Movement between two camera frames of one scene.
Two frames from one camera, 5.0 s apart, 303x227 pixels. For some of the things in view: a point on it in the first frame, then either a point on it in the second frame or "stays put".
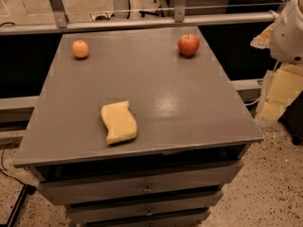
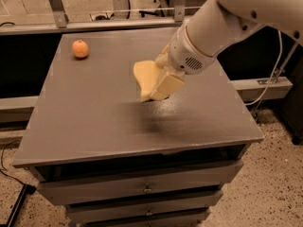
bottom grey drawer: (191, 217) stays put
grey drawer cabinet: (192, 131) stays put
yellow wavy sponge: (119, 122) → (147, 76)
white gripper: (288, 35) → (184, 55)
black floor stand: (26, 189) stays put
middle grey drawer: (174, 206) stays put
